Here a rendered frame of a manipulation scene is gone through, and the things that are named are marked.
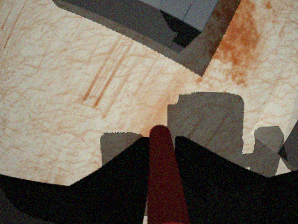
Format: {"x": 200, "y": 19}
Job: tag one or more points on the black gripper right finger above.
{"x": 220, "y": 192}

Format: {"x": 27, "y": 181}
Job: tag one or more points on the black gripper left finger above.
{"x": 114, "y": 194}

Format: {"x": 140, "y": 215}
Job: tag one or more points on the dark red peg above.
{"x": 166, "y": 199}

